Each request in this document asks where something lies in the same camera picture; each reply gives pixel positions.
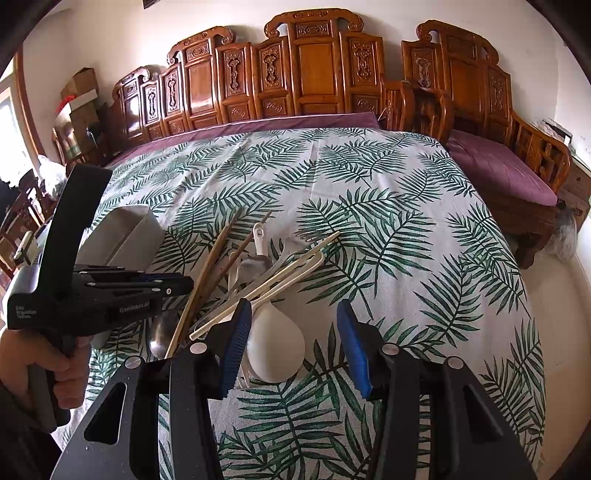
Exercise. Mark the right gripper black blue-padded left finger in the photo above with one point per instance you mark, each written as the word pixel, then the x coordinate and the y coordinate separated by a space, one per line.
pixel 118 436

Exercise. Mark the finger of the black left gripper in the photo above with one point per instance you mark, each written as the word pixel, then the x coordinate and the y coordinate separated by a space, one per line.
pixel 119 278

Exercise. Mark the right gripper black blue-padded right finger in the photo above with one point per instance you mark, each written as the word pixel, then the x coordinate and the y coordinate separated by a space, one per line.
pixel 469 437

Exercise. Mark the white plastic fork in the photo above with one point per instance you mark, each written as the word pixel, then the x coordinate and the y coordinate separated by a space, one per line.
pixel 294 277

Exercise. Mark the person's left hand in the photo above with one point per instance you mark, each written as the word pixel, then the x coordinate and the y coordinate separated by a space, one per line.
pixel 20 349

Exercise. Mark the grey utensil tray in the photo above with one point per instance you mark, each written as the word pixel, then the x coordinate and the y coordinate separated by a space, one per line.
pixel 128 237

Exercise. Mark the light bamboo chopstick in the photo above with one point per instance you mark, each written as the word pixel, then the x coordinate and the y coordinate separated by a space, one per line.
pixel 199 285

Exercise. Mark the wooden chair by window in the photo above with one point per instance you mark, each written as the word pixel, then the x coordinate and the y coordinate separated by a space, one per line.
pixel 31 208

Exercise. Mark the white plastic soup spoon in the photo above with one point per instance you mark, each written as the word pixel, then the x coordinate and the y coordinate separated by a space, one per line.
pixel 250 267

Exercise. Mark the cream chopstick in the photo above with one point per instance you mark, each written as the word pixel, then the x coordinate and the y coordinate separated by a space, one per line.
pixel 261 288

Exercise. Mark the stacked cardboard boxes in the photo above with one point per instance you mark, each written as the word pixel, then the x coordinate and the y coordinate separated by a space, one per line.
pixel 76 127

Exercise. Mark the green leaf pattern tablecloth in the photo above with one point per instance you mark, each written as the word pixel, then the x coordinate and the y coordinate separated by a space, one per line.
pixel 407 240

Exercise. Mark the purple seat cushion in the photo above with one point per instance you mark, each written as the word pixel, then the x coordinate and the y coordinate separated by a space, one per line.
pixel 494 167

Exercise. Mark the purple underlay cloth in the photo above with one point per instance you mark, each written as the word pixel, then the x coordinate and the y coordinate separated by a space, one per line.
pixel 364 120

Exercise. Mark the carved wooden bench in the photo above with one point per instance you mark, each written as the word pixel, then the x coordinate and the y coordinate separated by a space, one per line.
pixel 312 62

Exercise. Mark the carved wooden sofa right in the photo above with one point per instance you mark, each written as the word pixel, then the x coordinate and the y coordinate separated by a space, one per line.
pixel 466 66

